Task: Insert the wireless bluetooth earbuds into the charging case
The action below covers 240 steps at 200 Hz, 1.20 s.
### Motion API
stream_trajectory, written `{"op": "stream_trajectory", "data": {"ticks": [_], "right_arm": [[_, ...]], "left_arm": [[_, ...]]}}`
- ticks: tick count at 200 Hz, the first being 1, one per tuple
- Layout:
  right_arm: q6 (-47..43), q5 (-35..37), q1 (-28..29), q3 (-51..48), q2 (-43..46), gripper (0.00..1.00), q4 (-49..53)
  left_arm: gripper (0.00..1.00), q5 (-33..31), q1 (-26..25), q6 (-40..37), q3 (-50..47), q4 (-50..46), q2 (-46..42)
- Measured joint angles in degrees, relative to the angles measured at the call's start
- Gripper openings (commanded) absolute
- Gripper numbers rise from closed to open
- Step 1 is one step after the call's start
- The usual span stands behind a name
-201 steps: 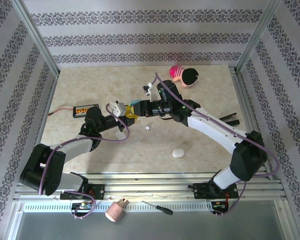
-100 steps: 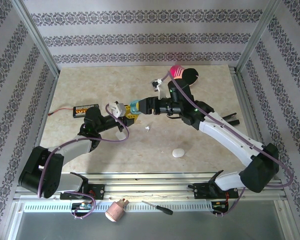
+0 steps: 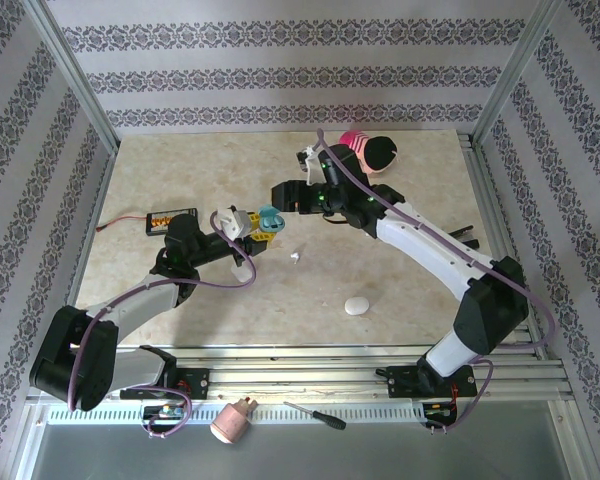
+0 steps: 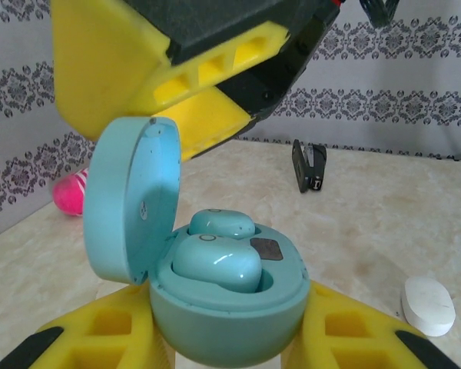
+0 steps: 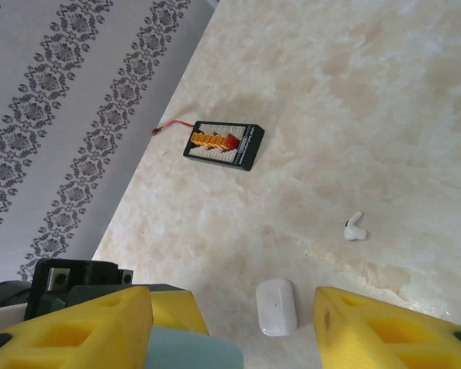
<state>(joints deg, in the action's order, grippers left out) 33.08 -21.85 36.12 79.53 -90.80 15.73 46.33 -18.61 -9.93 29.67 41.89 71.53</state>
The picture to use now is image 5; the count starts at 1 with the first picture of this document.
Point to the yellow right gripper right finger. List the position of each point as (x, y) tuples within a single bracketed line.
[(388, 334)]

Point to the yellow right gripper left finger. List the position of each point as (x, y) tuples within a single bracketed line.
[(80, 334)]

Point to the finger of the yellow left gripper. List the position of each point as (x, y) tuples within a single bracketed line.
[(176, 309)]

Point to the white earbud charging case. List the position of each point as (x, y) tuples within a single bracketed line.
[(275, 307)]

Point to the black charger board orange connectors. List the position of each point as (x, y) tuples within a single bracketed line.
[(224, 146)]

